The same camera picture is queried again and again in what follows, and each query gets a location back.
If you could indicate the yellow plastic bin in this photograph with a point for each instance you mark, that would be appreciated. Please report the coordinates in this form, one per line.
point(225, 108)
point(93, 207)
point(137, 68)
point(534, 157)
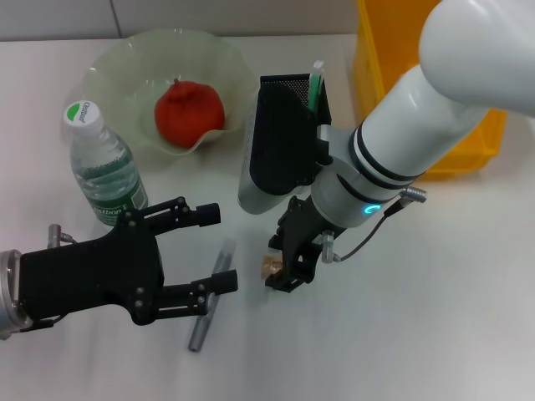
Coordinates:
point(372, 62)

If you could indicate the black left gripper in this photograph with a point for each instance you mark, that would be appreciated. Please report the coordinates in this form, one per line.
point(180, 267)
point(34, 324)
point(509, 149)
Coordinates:
point(92, 275)

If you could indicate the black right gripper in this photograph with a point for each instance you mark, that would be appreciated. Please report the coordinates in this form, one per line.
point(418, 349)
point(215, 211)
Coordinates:
point(305, 229)

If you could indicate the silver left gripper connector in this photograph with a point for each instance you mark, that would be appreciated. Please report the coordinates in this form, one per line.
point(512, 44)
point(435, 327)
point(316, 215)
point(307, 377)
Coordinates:
point(56, 236)

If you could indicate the red-orange toy orange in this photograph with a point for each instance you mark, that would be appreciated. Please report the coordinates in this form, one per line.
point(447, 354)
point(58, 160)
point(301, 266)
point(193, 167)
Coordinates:
point(188, 117)

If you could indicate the grey pen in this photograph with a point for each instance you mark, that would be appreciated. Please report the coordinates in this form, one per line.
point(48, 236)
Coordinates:
point(198, 334)

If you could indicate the wavy green glass fruit plate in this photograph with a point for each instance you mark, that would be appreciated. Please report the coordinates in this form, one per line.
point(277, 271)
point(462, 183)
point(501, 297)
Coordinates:
point(117, 75)

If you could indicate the clear green-label water bottle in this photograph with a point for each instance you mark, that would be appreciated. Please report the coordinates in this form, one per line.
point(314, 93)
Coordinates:
point(104, 175)

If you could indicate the green utility knife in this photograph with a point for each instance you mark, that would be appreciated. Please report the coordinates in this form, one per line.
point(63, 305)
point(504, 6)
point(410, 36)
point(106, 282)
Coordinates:
point(314, 92)

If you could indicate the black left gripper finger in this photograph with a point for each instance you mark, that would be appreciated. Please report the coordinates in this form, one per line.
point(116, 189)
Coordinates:
point(225, 282)

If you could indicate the black mesh pen holder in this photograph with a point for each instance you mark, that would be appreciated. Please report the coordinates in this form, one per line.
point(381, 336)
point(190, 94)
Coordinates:
point(322, 108)

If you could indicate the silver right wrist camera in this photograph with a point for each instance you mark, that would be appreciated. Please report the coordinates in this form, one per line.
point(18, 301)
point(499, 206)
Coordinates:
point(280, 142)

